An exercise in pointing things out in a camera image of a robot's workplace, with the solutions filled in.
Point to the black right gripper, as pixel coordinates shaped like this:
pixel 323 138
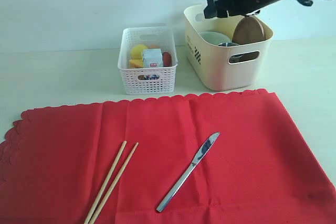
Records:
pixel 226 8

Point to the brown clay plate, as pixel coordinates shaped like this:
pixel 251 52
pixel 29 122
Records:
pixel 249 30

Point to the pale green ceramic bowl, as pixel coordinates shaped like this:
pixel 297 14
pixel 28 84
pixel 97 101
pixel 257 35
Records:
pixel 214 38

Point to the stainless steel cup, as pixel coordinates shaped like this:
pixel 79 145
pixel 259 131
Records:
pixel 228 44

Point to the red sausage piece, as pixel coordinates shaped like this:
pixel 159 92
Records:
pixel 167 59

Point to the blue white milk carton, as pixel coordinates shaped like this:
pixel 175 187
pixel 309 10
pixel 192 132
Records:
pixel 152 58

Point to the yellow lemon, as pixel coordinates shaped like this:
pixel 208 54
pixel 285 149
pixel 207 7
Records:
pixel 137 51

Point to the yellow cheese wedge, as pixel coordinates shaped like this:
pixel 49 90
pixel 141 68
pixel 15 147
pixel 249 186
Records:
pixel 135 63

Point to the wooden chopstick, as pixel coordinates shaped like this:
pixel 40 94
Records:
pixel 103 200
pixel 105 182

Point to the cream plastic bin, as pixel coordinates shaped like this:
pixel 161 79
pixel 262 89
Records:
pixel 222 68

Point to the white perforated plastic basket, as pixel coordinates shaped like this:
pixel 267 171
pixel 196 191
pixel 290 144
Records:
pixel 147 80

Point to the steel table knife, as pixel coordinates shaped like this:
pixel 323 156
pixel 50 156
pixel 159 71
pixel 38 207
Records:
pixel 202 151

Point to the red scalloped cloth mat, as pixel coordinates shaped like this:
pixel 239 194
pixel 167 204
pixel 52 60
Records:
pixel 259 170

